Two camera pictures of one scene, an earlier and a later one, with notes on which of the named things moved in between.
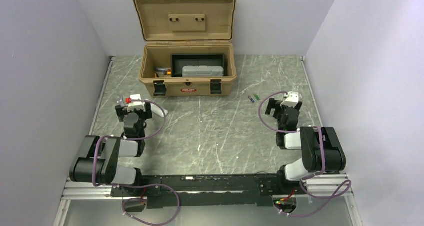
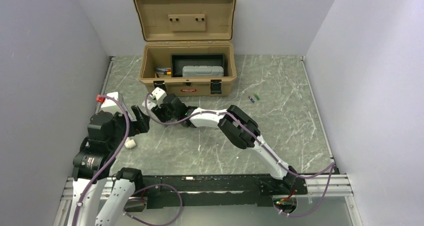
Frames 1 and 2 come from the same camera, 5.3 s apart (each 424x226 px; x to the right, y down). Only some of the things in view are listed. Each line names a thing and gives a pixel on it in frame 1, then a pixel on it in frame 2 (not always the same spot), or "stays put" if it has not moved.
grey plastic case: x=202 y=71 stays put
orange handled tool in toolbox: x=167 y=71 stays put
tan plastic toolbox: x=187 y=52 stays put
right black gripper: x=274 y=104 to x=159 y=113
